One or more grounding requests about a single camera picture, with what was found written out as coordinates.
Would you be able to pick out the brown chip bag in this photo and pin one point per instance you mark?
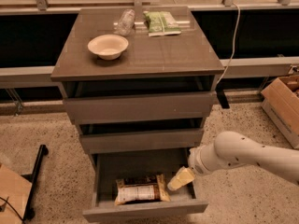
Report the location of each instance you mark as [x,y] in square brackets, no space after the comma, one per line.
[148,188]

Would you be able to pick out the grey window rail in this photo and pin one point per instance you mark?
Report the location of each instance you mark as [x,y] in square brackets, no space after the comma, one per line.
[30,77]

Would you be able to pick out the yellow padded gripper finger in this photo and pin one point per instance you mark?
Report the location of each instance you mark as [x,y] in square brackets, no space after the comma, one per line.
[183,177]

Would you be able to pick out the cardboard box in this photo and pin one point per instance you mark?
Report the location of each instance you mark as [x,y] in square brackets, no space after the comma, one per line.
[14,189]
[281,104]

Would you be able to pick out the grey middle drawer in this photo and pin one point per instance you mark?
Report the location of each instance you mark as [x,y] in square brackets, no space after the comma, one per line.
[119,142]

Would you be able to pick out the cardboard box left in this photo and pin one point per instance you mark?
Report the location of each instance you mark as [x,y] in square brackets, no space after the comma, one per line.
[14,189]

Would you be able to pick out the cardboard box right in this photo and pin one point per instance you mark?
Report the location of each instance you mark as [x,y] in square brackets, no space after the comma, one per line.
[281,104]

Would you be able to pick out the grey open bottom drawer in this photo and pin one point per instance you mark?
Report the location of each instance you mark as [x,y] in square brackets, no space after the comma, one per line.
[113,166]

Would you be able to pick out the clear plastic bottle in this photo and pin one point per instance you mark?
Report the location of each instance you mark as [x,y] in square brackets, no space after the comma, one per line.
[126,22]

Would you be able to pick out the grey top drawer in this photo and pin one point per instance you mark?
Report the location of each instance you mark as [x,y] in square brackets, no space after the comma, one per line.
[116,109]

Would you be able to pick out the green chip bag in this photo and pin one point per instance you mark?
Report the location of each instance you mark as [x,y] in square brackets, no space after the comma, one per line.
[161,23]

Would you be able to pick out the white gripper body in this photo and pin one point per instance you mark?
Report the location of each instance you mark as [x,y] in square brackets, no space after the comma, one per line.
[194,160]

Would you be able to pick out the white bowl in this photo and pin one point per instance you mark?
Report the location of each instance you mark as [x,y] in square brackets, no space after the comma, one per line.
[108,47]

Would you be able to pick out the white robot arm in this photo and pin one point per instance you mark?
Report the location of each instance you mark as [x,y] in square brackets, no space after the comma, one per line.
[231,150]

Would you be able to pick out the grey drawer cabinet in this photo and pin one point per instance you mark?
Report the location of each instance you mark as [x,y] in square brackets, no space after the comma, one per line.
[150,65]

